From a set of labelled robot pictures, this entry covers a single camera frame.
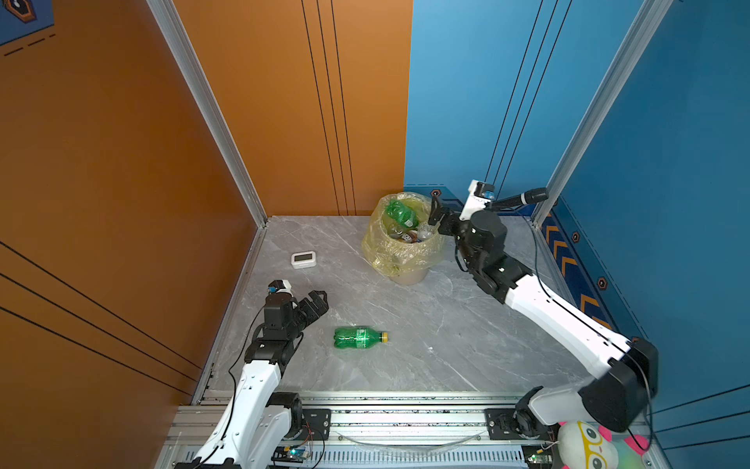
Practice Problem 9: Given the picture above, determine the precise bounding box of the green bottle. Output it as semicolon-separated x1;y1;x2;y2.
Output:
334;326;390;349
385;199;419;230

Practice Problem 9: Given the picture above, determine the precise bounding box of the brown drink bottle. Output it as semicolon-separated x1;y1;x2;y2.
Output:
398;231;424;243

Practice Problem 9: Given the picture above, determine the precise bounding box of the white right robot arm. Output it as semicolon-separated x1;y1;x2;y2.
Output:
429;195;658;439

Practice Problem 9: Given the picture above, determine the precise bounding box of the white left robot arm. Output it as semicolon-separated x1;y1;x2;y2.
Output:
176;281;329;468

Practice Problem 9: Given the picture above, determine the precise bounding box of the yellow plastic bin liner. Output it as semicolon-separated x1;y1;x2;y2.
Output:
361;192;446;277

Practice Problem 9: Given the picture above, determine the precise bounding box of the beige bin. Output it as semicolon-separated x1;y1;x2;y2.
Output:
386;198;443;286

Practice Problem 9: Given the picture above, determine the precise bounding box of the white digital clock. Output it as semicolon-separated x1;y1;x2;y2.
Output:
290;251;318;270

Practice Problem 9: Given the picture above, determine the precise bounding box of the black microphone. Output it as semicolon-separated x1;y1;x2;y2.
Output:
486;188;549;212

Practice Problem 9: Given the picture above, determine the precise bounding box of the green circuit board left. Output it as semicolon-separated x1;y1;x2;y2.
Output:
271;447;310;465

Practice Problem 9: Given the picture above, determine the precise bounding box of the green circuit board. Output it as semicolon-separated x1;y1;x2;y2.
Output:
523;448;555;469
271;447;310;465

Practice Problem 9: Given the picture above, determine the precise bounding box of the green circuit board right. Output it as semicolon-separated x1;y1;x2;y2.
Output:
523;448;555;469

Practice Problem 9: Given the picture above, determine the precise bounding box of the plush toy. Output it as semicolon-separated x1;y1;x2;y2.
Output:
557;421;648;469

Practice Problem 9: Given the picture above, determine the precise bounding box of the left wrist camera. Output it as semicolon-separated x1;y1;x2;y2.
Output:
268;279;293;295

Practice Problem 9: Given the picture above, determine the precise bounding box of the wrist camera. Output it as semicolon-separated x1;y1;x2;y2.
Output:
268;279;293;295
459;180;495;221

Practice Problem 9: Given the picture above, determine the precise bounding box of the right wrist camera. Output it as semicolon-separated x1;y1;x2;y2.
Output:
459;180;495;221

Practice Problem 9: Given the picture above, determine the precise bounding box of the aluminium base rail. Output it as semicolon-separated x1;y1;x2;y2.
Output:
153;389;593;469

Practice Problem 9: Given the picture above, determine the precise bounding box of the aluminium corner post right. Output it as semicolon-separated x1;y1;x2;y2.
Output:
531;0;673;229

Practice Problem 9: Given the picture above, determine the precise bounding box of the aluminium corner post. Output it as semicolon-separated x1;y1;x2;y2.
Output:
531;0;673;229
146;0;268;229

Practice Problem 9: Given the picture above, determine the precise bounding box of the aluminium corner post left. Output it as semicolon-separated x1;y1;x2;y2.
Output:
146;0;268;229

